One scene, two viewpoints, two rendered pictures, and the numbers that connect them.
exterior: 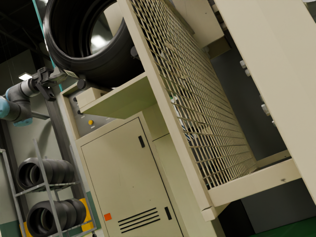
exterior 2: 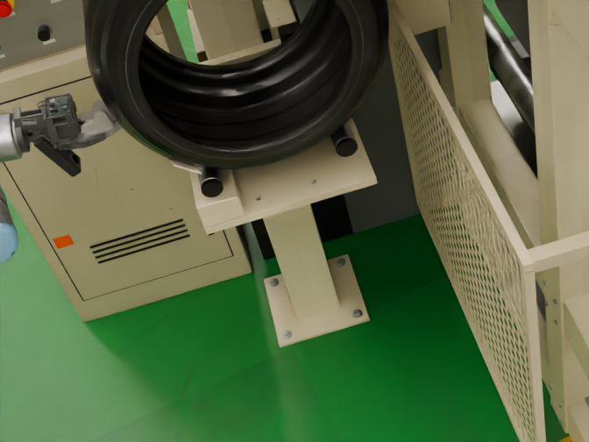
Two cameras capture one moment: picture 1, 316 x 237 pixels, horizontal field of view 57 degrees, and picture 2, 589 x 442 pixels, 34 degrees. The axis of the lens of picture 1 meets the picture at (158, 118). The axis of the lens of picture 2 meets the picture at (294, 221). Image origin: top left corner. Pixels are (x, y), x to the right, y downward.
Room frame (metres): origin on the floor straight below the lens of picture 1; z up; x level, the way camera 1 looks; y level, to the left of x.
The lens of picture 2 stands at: (-0.32, 0.61, 2.16)
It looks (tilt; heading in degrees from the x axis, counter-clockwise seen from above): 44 degrees down; 340
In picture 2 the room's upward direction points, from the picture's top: 17 degrees counter-clockwise
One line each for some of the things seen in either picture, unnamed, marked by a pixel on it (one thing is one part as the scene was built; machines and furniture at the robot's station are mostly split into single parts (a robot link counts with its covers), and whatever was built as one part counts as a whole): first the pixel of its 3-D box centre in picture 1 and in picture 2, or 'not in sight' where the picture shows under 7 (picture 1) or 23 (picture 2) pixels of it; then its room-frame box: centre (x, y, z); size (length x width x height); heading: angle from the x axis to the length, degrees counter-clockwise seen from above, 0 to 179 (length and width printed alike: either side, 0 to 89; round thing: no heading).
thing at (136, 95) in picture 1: (136, 97); (275, 152); (1.23, 0.06, 0.80); 0.37 x 0.36 x 0.02; 70
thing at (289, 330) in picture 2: not in sight; (315, 297); (1.48, -0.02, 0.01); 0.27 x 0.27 x 0.02; 70
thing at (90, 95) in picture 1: (109, 103); (209, 158); (1.28, 0.19, 0.83); 0.36 x 0.09 x 0.06; 160
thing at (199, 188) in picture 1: (200, 82); (459, 224); (0.90, -0.17, 0.65); 0.90 x 0.02 x 0.70; 160
